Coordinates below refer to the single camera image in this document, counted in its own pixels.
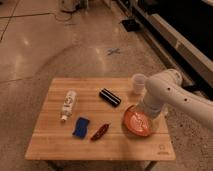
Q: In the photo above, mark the white equipment base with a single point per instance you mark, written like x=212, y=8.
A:
x=70, y=6

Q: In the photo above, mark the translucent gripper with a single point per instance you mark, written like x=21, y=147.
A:
x=144, y=116

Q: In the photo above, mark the white plastic bottle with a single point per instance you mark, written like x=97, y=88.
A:
x=68, y=104

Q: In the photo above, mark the wooden table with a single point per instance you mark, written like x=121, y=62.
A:
x=53, y=139

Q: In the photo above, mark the black rectangular box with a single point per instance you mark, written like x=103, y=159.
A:
x=110, y=97

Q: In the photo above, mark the red chili pepper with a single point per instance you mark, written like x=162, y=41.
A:
x=101, y=131

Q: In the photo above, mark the blue sponge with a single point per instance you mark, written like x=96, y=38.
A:
x=81, y=127

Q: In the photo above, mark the black floor plate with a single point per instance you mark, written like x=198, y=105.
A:
x=130, y=25

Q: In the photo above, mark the orange plate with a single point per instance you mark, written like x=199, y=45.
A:
x=132, y=125

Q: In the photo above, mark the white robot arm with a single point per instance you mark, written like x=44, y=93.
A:
x=165, y=88

